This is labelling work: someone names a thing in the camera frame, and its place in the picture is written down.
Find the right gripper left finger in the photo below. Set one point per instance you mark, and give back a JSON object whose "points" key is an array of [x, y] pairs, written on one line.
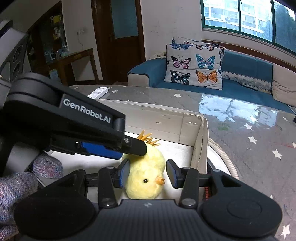
{"points": [[110, 178]]}

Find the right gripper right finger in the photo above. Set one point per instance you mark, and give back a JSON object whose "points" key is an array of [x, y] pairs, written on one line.
{"points": [[187, 179]]}

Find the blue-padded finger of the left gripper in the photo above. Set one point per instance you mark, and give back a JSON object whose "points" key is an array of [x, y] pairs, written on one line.
{"points": [[129, 145]]}

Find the yellow plush chick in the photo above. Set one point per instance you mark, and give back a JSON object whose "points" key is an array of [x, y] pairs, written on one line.
{"points": [[146, 177]]}

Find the hand in knitted glove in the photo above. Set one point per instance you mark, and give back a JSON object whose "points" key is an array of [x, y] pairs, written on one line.
{"points": [[17, 186]]}

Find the white cardboard box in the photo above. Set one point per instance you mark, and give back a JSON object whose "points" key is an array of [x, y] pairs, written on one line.
{"points": [[183, 136]]}

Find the dark wooden side table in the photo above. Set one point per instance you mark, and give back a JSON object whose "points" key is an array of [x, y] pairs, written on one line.
{"points": [[66, 65]]}

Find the white remote control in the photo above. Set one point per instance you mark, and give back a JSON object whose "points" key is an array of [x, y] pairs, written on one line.
{"points": [[98, 93]]}

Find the butterfly print pillow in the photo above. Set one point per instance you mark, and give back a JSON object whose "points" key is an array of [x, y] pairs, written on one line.
{"points": [[194, 63]]}

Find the blue sofa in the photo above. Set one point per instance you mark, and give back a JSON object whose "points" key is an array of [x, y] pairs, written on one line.
{"points": [[244, 78]]}

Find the dark wooden door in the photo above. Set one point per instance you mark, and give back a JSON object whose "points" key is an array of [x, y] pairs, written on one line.
{"points": [[119, 38]]}

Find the beige cushion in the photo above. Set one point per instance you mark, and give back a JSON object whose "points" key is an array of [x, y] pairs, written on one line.
{"points": [[283, 86]]}

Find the green framed window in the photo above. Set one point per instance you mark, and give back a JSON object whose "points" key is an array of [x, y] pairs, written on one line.
{"points": [[270, 21]]}

